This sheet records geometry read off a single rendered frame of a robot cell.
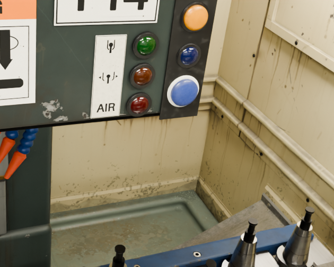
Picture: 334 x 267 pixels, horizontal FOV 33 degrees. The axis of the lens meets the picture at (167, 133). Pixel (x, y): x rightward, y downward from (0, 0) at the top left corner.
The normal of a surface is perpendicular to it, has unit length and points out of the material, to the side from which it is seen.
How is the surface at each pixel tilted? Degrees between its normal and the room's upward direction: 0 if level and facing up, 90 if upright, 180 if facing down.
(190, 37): 90
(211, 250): 0
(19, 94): 90
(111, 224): 0
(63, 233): 0
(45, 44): 90
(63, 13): 90
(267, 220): 24
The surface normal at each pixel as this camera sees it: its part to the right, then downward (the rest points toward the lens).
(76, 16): 0.41, 0.50
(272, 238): 0.13, -0.86
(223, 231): -0.26, -0.74
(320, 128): -0.91, 0.11
